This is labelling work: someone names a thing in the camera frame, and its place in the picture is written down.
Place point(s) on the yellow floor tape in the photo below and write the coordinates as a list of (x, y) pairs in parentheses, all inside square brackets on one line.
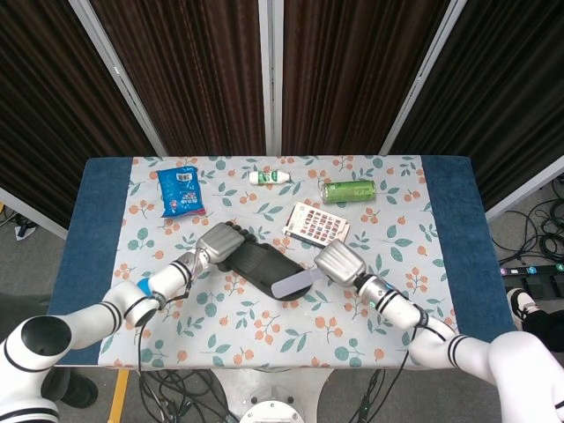
[(119, 396)]

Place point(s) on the blue snack bag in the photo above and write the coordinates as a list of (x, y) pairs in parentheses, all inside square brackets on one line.
[(180, 194)]

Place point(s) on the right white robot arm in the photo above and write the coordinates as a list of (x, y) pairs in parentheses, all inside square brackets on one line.
[(396, 308)]

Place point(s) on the white printed card box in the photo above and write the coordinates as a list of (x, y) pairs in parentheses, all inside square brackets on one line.
[(317, 224)]

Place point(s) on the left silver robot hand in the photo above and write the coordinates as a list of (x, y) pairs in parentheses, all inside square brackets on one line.
[(222, 242)]

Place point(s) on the white black sneaker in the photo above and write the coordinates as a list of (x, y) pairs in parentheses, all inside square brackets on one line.
[(522, 306)]

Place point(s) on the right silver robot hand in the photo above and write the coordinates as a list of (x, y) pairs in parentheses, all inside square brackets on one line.
[(341, 262)]

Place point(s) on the black trouser leg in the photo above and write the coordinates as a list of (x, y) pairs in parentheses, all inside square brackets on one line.
[(546, 328)]

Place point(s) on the black slipper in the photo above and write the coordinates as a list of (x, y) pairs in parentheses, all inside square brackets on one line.
[(264, 264)]

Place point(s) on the green drink can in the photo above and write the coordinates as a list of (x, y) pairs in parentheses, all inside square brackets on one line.
[(348, 191)]

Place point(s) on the floral tablecloth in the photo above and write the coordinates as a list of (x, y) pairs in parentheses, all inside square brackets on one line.
[(264, 348)]

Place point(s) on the blue table cover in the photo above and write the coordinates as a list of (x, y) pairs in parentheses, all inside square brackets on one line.
[(101, 211)]

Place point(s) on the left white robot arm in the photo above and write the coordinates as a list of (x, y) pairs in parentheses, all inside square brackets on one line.
[(88, 317)]

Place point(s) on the brown folding screen panel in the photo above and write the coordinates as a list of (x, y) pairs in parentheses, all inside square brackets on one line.
[(194, 79), (352, 79), (506, 97), (48, 110)]

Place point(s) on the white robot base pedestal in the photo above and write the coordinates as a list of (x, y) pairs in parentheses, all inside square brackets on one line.
[(273, 396)]

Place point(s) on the blue ball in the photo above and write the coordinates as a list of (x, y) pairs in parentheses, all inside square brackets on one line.
[(143, 287)]

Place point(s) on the white green label bottle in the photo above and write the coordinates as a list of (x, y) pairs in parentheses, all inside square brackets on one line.
[(269, 177)]

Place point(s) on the black power strip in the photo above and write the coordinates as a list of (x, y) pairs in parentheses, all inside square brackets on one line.
[(529, 270)]

